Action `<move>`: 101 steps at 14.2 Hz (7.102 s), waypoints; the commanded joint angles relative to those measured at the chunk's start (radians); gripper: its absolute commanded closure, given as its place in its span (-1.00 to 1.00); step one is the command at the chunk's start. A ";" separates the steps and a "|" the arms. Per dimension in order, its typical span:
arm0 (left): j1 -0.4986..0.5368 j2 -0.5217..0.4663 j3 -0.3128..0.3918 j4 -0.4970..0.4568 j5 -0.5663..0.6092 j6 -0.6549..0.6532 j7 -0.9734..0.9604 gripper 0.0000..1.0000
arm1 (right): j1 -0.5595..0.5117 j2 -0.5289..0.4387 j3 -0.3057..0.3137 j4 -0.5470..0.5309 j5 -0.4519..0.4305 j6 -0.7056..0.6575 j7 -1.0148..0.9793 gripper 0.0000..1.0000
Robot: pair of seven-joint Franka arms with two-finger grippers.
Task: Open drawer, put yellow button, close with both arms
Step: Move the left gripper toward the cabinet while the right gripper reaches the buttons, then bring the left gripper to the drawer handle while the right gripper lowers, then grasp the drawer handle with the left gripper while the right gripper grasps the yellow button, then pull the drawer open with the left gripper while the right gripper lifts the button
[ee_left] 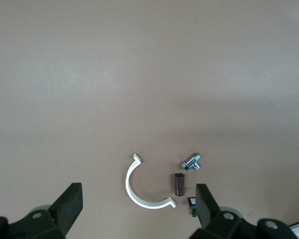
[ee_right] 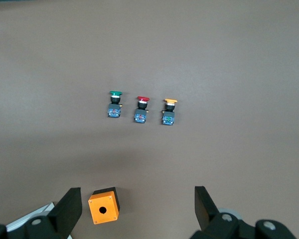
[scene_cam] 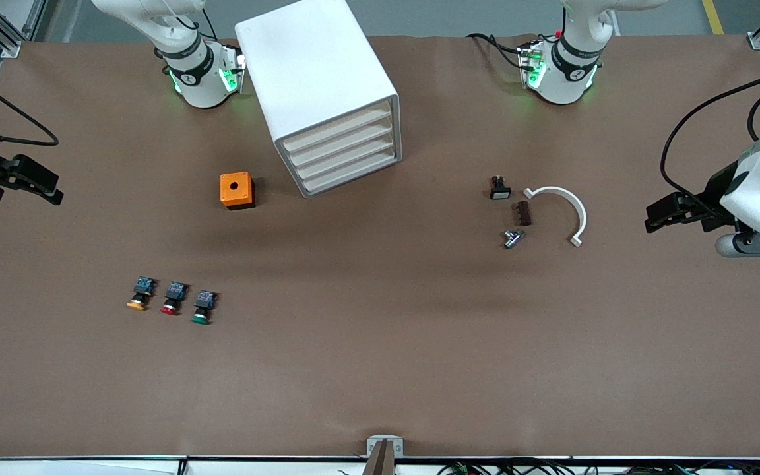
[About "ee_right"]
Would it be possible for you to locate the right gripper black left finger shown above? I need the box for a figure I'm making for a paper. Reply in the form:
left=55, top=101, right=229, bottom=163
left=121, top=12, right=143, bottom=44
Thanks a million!
left=24, top=187, right=83, bottom=239

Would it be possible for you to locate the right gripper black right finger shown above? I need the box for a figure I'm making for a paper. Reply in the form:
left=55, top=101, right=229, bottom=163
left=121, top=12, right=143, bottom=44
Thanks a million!
left=191, top=186, right=242, bottom=239

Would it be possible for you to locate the yellow mushroom push button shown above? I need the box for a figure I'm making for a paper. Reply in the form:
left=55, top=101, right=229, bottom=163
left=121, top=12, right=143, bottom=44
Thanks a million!
left=161, top=98, right=178, bottom=126

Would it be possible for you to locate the green mushroom push button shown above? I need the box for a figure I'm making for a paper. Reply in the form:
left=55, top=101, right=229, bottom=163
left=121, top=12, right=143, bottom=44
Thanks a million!
left=107, top=90, right=124, bottom=119

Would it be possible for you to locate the red mushroom push button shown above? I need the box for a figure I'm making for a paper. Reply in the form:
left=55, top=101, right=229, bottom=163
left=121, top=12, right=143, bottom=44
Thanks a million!
left=133, top=96, right=150, bottom=124

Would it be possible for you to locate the orange button enclosure box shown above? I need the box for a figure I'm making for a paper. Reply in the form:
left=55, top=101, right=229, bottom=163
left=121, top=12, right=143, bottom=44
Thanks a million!
left=88, top=186, right=121, bottom=226

